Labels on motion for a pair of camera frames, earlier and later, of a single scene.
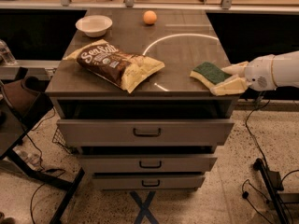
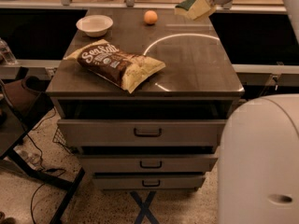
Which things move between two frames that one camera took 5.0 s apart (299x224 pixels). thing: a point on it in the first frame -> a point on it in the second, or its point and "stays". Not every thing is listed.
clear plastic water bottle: x=6 y=55 stays
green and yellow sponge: x=209 y=74 -> x=183 y=8
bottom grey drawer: x=147 y=182 stays
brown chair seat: x=20 y=99 stays
